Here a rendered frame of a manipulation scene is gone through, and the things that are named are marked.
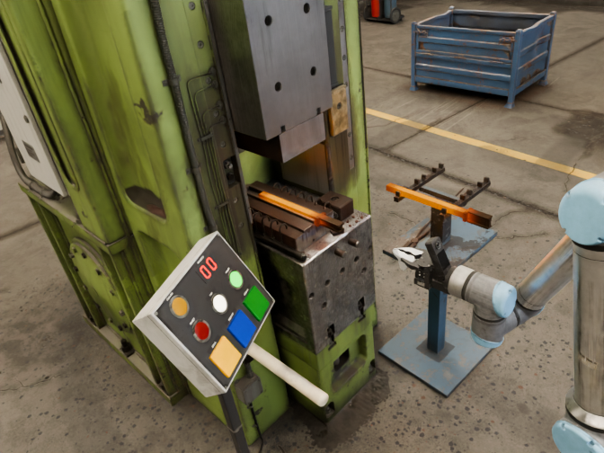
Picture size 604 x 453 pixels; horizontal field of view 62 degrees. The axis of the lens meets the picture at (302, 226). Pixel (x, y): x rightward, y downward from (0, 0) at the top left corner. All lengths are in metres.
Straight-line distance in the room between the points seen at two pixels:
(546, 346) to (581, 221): 1.70
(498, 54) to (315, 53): 3.83
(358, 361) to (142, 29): 1.66
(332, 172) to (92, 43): 0.94
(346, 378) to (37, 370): 1.70
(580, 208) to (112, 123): 1.38
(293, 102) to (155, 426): 1.66
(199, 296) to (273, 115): 0.56
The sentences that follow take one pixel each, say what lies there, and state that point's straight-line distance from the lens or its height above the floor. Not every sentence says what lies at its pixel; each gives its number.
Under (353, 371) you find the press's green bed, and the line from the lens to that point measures 2.34.
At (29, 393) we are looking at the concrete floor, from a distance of 3.04.
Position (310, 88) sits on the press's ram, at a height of 1.46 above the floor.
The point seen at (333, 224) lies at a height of 1.01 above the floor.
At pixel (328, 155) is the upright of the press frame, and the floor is 1.11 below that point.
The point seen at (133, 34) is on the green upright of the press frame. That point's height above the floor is 1.72.
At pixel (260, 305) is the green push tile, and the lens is 1.44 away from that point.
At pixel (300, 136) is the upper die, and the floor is 1.33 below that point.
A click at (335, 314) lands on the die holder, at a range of 1.97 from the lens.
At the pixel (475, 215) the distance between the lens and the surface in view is 1.85.
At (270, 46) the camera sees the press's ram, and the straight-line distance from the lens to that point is 1.45.
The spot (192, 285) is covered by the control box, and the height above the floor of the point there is 1.17.
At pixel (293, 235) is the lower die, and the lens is 1.73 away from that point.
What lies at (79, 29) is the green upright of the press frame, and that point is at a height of 1.70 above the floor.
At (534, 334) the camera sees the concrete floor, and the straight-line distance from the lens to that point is 2.80.
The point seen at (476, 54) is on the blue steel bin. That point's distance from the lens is 5.40.
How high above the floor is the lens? 1.96
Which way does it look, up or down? 34 degrees down
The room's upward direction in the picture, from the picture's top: 8 degrees counter-clockwise
